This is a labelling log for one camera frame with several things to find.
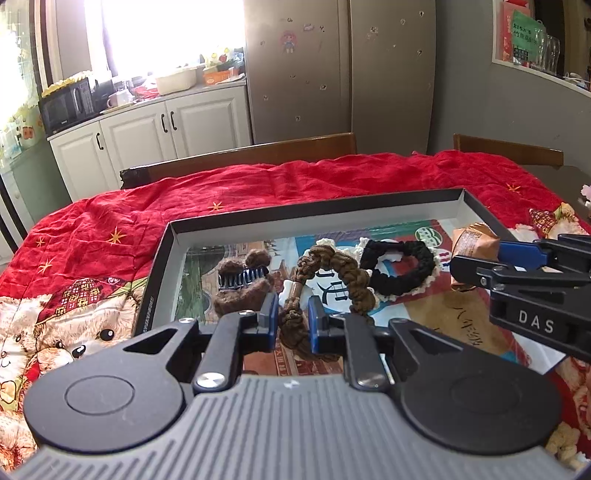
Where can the white wall shelf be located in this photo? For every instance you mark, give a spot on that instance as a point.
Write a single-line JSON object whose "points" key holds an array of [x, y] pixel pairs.
{"points": [[547, 38]]}

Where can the stainless steel refrigerator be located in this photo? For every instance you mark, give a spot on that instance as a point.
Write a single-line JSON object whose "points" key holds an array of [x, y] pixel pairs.
{"points": [[316, 68]]}

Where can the green card on shelf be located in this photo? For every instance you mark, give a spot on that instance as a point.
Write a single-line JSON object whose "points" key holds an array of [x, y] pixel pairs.
{"points": [[528, 36]]}

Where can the black and cream scrunchie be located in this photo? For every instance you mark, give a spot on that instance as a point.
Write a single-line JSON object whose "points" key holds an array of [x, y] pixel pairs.
{"points": [[399, 270]]}

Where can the wooden chair back right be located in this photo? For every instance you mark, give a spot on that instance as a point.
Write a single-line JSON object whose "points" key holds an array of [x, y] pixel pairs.
{"points": [[519, 153]]}

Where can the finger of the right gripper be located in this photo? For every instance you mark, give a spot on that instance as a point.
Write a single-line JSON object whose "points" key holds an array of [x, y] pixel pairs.
{"points": [[569, 251], [485, 274]]}

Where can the black shallow tray box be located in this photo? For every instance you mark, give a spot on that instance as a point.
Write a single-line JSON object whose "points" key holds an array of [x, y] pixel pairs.
{"points": [[183, 277]]}

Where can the black microwave oven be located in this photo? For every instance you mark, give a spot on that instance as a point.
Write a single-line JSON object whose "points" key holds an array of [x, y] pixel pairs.
{"points": [[67, 106]]}

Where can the wooden chair back left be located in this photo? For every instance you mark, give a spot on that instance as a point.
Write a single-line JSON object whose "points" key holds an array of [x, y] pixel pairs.
{"points": [[311, 149]]}

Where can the white kitchen cabinet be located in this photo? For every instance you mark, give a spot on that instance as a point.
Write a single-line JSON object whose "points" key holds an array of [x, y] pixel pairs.
{"points": [[197, 121]]}

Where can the brown braided scrunchie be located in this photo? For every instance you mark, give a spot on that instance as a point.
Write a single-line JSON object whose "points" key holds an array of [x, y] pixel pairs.
{"points": [[335, 276]]}

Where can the red printed blanket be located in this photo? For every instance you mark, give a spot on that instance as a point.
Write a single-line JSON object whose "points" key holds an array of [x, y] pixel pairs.
{"points": [[120, 405]]}

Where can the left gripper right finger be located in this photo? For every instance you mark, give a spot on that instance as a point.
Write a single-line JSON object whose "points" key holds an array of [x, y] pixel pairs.
{"points": [[350, 336]]}

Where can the wooden chair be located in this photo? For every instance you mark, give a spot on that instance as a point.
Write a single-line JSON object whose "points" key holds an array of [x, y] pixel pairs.
{"points": [[311, 149], [519, 153]]}

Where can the brown triangular paper packet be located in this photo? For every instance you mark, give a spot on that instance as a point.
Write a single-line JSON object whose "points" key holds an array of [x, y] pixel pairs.
{"points": [[477, 240]]}

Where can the brown fuzzy bear hair clip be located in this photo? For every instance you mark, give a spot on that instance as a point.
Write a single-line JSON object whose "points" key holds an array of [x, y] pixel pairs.
{"points": [[243, 283]]}

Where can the white tub on counter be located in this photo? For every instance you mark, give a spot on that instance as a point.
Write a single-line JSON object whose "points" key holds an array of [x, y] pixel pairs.
{"points": [[176, 81]]}

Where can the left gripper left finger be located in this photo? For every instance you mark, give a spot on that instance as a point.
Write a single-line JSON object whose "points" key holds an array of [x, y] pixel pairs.
{"points": [[235, 335]]}

